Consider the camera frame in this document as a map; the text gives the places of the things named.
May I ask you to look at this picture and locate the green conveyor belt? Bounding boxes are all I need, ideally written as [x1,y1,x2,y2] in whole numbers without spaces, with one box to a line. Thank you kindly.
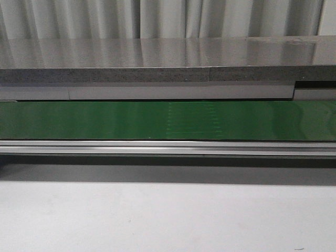
[1,101,335,158]

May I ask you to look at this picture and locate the grey speckled stone counter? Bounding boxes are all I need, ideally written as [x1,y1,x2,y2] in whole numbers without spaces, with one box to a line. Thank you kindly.
[1,36,335,101]

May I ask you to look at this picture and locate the white pleated curtain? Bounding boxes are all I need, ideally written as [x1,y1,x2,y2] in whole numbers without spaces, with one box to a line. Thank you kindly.
[1,1,335,39]

